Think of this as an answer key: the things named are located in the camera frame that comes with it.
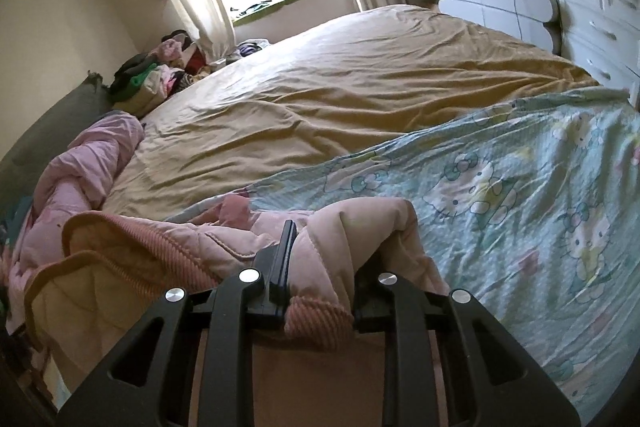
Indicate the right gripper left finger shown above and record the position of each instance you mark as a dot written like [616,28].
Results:
[189,359]

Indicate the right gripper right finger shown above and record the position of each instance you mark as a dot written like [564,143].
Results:
[449,362]

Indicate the pink quilted jacket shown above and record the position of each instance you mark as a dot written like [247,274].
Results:
[313,371]

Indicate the pile of clothes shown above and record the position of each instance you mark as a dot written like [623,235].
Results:
[148,79]

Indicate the teal cartoon print blanket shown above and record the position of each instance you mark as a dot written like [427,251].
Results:
[533,206]

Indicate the tan bed sheet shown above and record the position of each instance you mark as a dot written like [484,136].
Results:
[335,89]

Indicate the grey quilted headboard cushion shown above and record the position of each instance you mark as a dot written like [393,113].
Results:
[22,166]

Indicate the white dresser with drawers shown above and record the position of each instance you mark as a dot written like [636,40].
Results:
[602,37]

